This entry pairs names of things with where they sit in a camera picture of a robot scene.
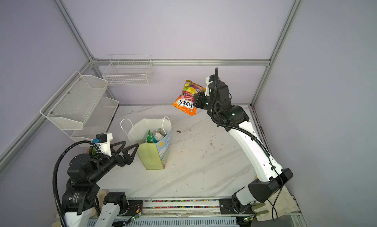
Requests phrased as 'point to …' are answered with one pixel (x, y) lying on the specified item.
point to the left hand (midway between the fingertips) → (131, 146)
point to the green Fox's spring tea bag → (149, 137)
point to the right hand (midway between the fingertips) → (189, 97)
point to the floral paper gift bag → (153, 156)
